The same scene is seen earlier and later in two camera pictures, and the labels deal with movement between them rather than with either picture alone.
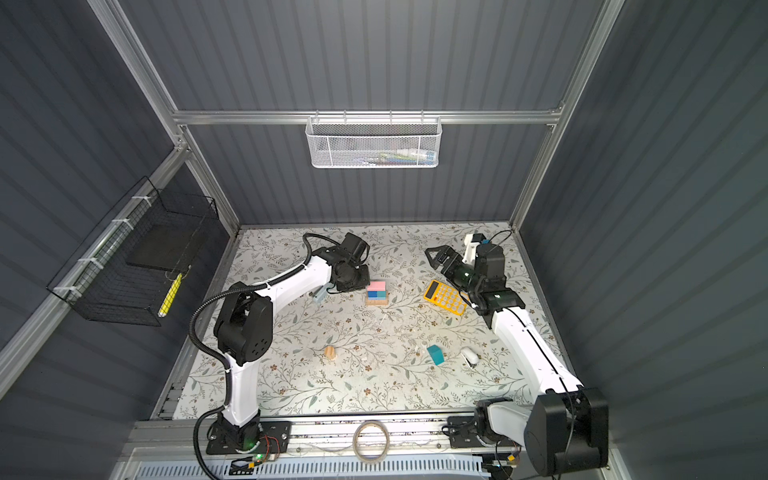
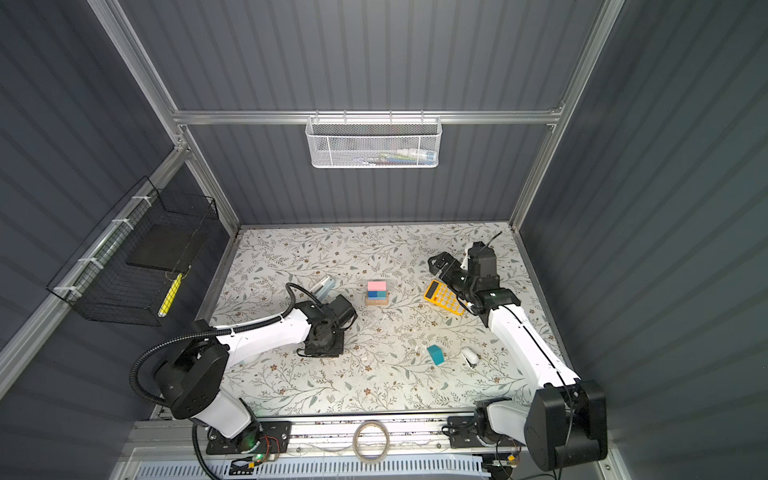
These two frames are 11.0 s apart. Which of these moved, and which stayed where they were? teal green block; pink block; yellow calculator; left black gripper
Moved: left black gripper
Stayed: pink block; yellow calculator; teal green block
